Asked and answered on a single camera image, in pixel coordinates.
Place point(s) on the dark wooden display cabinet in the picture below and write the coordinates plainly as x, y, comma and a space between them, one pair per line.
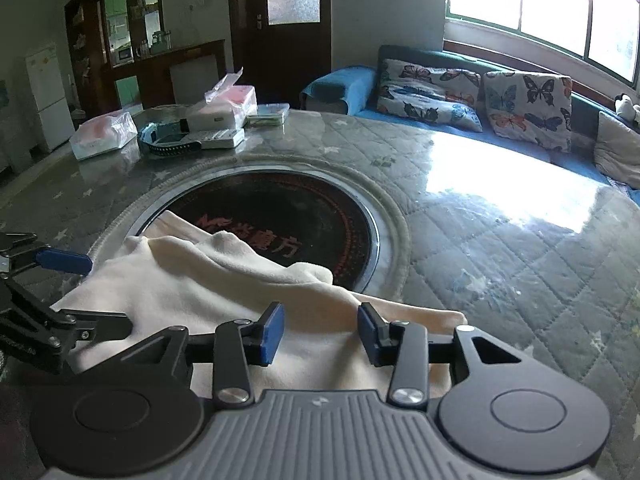
95, 35

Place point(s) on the sealed pink white tissue pack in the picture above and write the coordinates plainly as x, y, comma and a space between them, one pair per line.
102, 135

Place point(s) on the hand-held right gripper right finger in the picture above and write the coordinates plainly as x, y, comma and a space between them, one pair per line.
367, 332

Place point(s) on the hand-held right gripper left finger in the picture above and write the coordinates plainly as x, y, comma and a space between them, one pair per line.
272, 332

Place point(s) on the row of glass jars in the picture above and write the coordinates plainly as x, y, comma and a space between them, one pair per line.
155, 44

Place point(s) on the butterfly print pillow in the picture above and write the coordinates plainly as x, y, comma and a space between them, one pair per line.
425, 90
525, 105

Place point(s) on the white refrigerator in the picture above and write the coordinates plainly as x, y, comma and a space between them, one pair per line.
47, 95

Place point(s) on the dark wooden sideboard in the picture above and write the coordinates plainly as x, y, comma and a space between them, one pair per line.
150, 67

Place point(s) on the dark wooden door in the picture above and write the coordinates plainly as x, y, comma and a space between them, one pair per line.
280, 60

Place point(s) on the white remote control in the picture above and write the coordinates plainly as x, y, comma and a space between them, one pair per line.
220, 138

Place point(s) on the plain grey pillow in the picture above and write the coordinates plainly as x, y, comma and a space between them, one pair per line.
620, 150

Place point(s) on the panda plush toy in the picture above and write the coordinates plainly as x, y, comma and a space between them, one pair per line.
625, 107

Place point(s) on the blue sofa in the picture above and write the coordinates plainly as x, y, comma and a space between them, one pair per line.
345, 85

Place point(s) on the cream garment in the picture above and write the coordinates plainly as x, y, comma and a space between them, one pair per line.
210, 285

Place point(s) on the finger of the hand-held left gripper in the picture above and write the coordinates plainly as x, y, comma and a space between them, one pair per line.
65, 261
100, 326

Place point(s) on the round black induction cooktop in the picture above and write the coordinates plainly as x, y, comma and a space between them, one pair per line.
280, 215

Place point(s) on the open white tissue pack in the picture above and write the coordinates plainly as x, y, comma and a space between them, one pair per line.
225, 107

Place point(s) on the black hairbrush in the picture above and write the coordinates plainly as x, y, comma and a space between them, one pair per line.
170, 149

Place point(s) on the white microwave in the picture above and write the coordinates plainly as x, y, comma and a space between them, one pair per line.
125, 55

